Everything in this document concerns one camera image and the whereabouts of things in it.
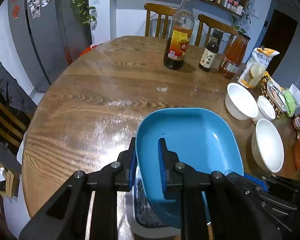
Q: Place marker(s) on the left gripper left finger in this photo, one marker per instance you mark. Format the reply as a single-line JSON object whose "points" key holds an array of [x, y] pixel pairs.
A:
{"points": [[128, 163]]}

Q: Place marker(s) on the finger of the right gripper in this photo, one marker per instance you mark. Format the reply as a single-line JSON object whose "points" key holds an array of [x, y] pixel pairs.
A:
{"points": [[247, 179]]}

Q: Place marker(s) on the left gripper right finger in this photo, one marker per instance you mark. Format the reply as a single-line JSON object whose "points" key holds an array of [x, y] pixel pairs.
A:
{"points": [[172, 172]]}

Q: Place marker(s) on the large white bowl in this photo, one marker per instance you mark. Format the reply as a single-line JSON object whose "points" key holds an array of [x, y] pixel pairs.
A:
{"points": [[267, 147]]}

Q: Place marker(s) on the blue square plate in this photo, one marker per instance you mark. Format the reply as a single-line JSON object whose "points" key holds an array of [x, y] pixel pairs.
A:
{"points": [[200, 138]]}

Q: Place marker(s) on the small white ramekin bowl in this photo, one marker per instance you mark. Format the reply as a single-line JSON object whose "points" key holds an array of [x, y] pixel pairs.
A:
{"points": [[265, 110]]}

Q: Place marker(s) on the medium white bowl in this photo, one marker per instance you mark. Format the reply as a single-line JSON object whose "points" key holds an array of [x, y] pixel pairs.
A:
{"points": [[240, 103]]}

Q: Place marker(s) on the white patterned square plate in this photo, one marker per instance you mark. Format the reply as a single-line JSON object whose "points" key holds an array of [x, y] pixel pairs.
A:
{"points": [[140, 216]]}

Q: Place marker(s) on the green snack packet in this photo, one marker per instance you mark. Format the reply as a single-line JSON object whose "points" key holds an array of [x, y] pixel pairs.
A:
{"points": [[290, 103]]}

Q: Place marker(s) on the packaged fish tray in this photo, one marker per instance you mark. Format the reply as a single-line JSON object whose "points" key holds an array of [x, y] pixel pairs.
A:
{"points": [[275, 92]]}

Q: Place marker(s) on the bag of round crackers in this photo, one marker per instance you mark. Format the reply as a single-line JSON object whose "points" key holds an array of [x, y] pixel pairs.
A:
{"points": [[256, 66]]}

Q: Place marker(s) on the large vinegar bottle yellow cap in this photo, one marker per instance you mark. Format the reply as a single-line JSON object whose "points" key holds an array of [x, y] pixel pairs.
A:
{"points": [[179, 36]]}

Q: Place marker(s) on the small dark soy bottle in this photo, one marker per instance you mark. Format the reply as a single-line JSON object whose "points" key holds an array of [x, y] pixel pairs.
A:
{"points": [[211, 50]]}

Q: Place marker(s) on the orange sauce jar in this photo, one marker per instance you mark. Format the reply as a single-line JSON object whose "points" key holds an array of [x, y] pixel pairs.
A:
{"points": [[233, 56]]}

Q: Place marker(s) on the grey refrigerator with photos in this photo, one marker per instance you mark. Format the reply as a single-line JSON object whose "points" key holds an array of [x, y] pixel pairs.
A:
{"points": [[48, 36]]}

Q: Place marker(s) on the left wooden chair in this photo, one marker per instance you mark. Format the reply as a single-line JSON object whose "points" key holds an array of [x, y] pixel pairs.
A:
{"points": [[163, 12]]}

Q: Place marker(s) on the hanging green plant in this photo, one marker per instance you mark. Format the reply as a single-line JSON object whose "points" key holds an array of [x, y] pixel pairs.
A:
{"points": [[83, 11]]}

